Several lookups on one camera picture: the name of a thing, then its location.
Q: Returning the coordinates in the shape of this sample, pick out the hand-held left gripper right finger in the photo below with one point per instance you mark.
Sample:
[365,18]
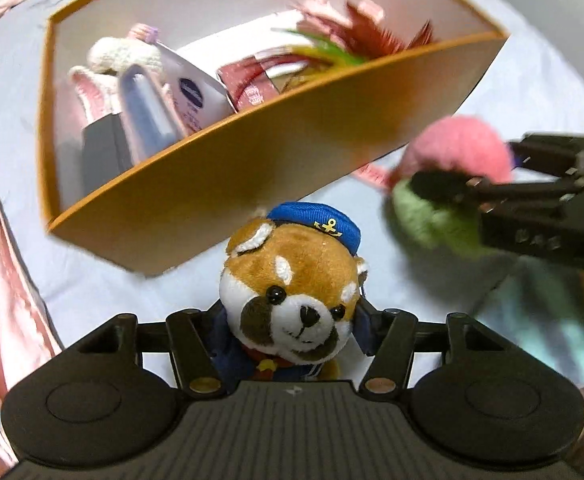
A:
[364,332]

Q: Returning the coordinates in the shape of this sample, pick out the pink stick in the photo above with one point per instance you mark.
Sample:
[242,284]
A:
[372,174]

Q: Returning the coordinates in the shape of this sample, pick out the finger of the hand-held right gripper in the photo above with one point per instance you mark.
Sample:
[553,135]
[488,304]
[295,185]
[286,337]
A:
[547,152]
[447,184]

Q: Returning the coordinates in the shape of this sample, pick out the orange cardboard box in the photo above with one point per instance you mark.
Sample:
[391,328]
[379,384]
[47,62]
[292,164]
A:
[252,175]

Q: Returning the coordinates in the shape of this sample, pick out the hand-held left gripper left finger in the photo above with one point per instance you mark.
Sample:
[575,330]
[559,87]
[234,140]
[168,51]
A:
[192,340]

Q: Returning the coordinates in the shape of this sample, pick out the pink green plush ball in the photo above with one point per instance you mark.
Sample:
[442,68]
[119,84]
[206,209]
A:
[457,145]

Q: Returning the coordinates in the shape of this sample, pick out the small black box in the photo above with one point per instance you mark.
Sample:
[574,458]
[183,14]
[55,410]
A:
[104,155]

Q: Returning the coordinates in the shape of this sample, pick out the pink blanket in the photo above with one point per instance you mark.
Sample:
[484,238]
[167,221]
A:
[7,310]

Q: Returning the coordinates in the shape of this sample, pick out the shiba plush with sailor cap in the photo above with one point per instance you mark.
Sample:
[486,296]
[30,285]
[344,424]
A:
[292,280]

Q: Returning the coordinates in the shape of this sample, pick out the white pink knit toy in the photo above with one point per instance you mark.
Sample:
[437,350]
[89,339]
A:
[122,52]

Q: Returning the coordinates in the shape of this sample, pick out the red feather toy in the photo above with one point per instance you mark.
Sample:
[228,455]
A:
[372,35]

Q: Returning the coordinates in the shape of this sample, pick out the red packet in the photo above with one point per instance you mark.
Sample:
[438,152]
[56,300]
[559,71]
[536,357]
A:
[244,82]

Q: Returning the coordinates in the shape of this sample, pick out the white packet blue circle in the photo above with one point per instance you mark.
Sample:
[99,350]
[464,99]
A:
[192,92]

